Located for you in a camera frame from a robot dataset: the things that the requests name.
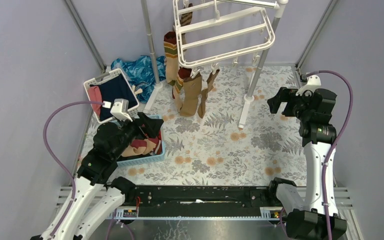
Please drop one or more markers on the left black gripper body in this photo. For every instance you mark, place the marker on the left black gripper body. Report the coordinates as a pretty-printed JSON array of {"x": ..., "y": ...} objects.
[{"x": 142, "y": 124}]

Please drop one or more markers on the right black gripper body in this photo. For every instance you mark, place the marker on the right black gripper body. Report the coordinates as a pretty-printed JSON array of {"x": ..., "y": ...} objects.
[{"x": 296, "y": 106}]

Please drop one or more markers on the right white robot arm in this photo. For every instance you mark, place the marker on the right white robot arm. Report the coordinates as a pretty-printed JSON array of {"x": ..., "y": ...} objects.
[{"x": 316, "y": 216}]

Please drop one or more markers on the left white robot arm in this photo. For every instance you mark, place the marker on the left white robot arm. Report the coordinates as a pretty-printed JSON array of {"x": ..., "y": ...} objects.
[{"x": 77, "y": 220}]

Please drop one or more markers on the pile of socks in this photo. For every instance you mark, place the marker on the pile of socks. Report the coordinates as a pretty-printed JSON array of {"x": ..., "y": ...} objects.
[{"x": 144, "y": 147}]

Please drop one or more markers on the white laundry basket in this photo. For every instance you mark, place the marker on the white laundry basket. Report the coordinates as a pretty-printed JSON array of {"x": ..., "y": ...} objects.
[{"x": 106, "y": 77}]

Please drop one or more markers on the blue laundry basket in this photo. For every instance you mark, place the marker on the blue laundry basket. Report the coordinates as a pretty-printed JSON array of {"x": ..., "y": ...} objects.
[{"x": 124, "y": 162}]

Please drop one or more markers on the dark navy cloth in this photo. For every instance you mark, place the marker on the dark navy cloth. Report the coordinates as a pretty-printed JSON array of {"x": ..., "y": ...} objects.
[{"x": 117, "y": 88}]

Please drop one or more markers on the tan ribbed sock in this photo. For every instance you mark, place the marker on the tan ribbed sock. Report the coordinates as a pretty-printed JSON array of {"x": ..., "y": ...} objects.
[{"x": 192, "y": 87}]

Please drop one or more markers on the blue patterned cloth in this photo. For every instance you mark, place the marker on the blue patterned cloth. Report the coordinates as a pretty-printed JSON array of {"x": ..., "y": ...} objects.
[{"x": 140, "y": 73}]

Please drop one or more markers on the pink cloth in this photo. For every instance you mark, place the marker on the pink cloth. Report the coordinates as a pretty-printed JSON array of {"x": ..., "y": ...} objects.
[{"x": 95, "y": 95}]

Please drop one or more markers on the striped green tan sock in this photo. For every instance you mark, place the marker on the striped green tan sock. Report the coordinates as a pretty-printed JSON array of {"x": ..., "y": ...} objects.
[{"x": 171, "y": 57}]

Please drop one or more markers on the silver drying rack stand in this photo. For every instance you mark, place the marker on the silver drying rack stand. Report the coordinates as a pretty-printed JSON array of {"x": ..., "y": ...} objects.
[{"x": 259, "y": 60}]

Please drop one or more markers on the brown patterned hanging sock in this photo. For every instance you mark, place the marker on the brown patterned hanging sock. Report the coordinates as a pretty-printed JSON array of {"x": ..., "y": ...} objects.
[{"x": 185, "y": 20}]

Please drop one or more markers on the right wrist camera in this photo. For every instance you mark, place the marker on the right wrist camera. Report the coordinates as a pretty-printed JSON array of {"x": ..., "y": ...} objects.
[{"x": 313, "y": 83}]

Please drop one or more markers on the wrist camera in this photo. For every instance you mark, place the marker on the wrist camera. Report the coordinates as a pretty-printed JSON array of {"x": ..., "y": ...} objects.
[
  {"x": 120, "y": 111},
  {"x": 313, "y": 83}
]

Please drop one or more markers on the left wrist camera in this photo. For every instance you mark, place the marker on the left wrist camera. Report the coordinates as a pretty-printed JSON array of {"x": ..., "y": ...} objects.
[{"x": 120, "y": 111}]

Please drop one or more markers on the white sock hanger frame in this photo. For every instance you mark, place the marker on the white sock hanger frame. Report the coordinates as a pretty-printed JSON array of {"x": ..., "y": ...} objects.
[{"x": 256, "y": 7}]

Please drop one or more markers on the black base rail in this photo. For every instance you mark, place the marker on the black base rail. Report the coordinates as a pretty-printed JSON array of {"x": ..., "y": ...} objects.
[{"x": 165, "y": 201}]

